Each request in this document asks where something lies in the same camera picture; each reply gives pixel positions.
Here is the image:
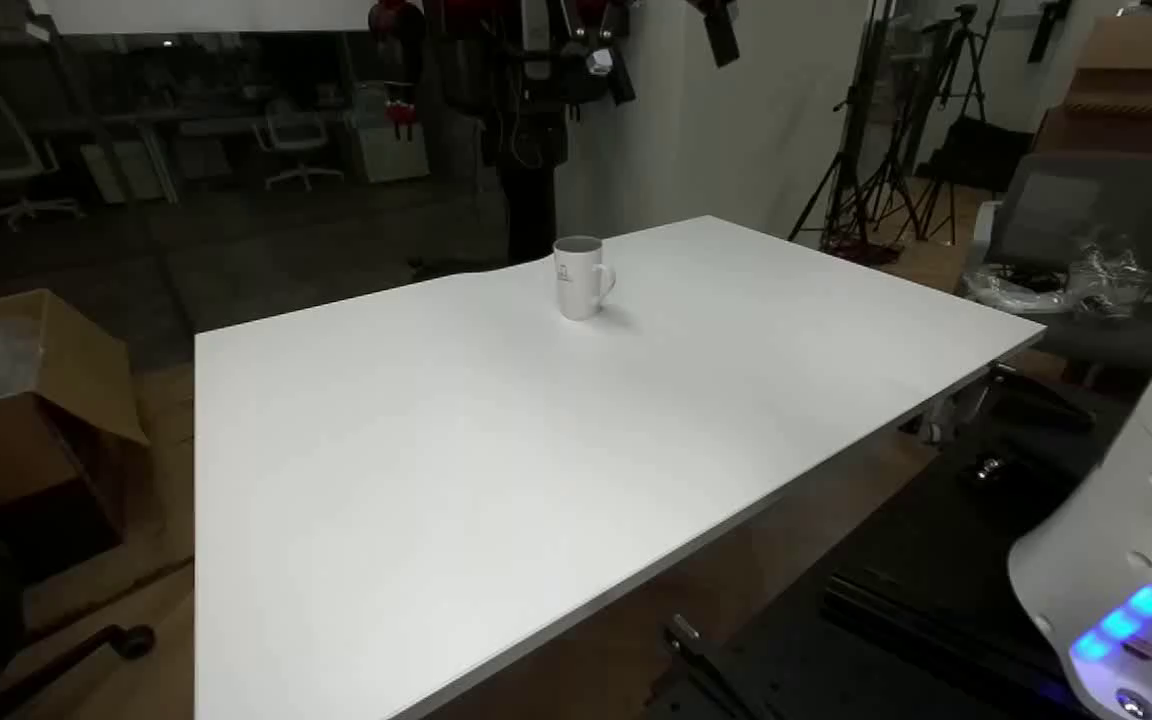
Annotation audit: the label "white desk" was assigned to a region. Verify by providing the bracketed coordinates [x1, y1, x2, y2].
[32, 104, 267, 205]

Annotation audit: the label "red and black robot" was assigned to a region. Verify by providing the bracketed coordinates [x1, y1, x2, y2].
[368, 0, 741, 265]

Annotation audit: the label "stack of cardboard boxes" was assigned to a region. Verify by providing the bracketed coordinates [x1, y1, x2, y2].
[1032, 8, 1152, 159]

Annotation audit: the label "open cardboard box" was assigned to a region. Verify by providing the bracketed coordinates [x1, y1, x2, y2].
[0, 289, 150, 546]

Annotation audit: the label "black wheeled leg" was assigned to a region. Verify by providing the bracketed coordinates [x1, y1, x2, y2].
[0, 624, 157, 720]

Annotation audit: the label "group of black tripods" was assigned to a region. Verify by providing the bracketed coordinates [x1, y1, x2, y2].
[788, 0, 1003, 251]

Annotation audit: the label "clear plastic bags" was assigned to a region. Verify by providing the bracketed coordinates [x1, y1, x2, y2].
[966, 238, 1152, 317]

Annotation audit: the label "white ceramic mug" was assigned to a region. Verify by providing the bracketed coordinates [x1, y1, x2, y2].
[552, 236, 617, 322]

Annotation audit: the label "grey office chair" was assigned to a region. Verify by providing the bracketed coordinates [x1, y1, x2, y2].
[966, 152, 1152, 373]

